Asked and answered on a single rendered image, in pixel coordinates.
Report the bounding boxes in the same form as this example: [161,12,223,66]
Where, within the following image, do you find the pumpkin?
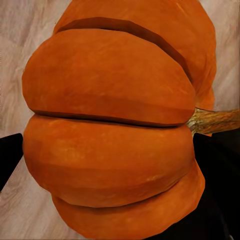
[21,0,240,240]

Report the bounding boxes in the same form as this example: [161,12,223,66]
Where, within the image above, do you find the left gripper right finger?
[193,133,240,240]

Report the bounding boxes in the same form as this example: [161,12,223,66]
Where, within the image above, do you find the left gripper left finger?
[0,133,24,192]

